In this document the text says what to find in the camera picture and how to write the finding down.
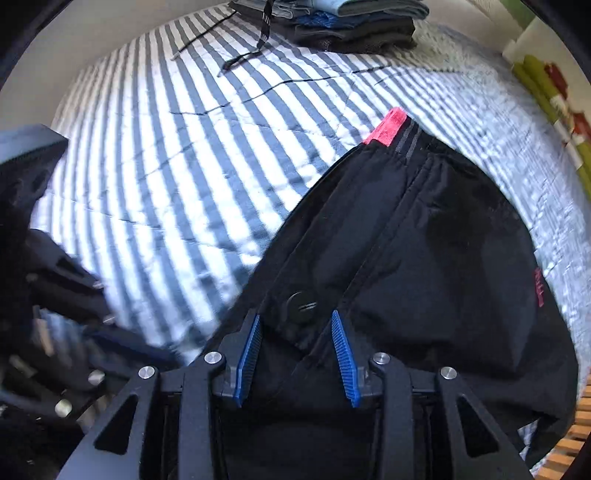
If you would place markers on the black pants pink trim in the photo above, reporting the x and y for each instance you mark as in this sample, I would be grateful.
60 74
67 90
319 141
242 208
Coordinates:
420 250

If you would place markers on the stack of folded dark clothes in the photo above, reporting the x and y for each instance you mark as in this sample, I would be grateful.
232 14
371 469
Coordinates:
334 26

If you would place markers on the blue white striped quilt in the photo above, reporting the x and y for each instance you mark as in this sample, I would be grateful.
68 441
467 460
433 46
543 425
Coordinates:
176 176

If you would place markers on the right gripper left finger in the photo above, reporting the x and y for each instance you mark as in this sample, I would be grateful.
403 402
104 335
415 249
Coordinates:
166 425

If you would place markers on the wooden slatted bed rail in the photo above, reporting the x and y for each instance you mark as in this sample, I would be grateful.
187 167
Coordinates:
570 458

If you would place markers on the folded green red blanket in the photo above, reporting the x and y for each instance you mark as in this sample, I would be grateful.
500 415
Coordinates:
548 86

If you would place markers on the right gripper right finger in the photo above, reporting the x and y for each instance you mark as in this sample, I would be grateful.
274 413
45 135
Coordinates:
427 425

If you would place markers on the green landscape wall hanging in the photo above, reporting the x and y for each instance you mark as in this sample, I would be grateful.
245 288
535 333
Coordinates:
519 11

